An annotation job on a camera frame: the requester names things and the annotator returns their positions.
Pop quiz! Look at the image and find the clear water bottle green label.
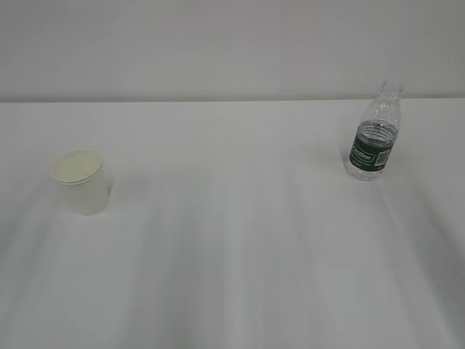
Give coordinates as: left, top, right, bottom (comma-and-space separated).
347, 81, 403, 181

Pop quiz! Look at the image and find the white paper cup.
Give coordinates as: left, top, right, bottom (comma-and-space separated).
51, 149, 109, 216

